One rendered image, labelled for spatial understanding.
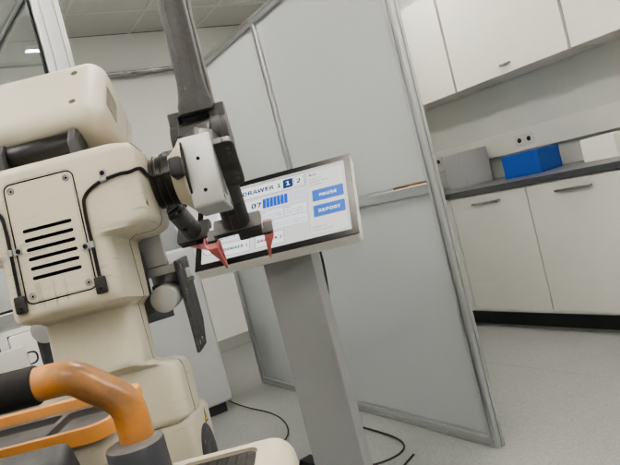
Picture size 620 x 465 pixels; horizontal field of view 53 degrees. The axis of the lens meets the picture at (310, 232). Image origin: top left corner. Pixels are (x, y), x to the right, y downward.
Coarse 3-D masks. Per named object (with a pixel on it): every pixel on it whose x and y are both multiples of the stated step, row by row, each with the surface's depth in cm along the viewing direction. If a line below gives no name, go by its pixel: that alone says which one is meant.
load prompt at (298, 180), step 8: (296, 176) 198; (304, 176) 197; (264, 184) 201; (272, 184) 200; (280, 184) 199; (288, 184) 198; (296, 184) 196; (304, 184) 195; (248, 192) 201; (256, 192) 200; (264, 192) 199; (272, 192) 198
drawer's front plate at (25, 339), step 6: (12, 336) 170; (18, 336) 170; (24, 336) 171; (30, 336) 172; (12, 342) 169; (18, 342) 170; (24, 342) 171; (30, 342) 172; (36, 342) 172; (12, 348) 169; (30, 348) 172; (36, 348) 172; (30, 354) 171; (30, 360) 171
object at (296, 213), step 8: (280, 208) 193; (288, 208) 192; (296, 208) 191; (304, 208) 190; (264, 216) 193; (272, 216) 192; (280, 216) 191; (288, 216) 190; (296, 216) 189; (304, 216) 188; (272, 224) 190; (280, 224) 189; (288, 224) 188; (224, 240) 193
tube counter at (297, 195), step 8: (288, 192) 196; (296, 192) 194; (304, 192) 193; (256, 200) 198; (264, 200) 197; (272, 200) 196; (280, 200) 195; (288, 200) 194; (296, 200) 193; (256, 208) 196; (264, 208) 195
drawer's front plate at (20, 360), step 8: (0, 352) 139; (8, 352) 139; (16, 352) 140; (24, 352) 141; (0, 360) 138; (8, 360) 139; (16, 360) 140; (24, 360) 141; (0, 368) 138; (8, 368) 139; (16, 368) 140
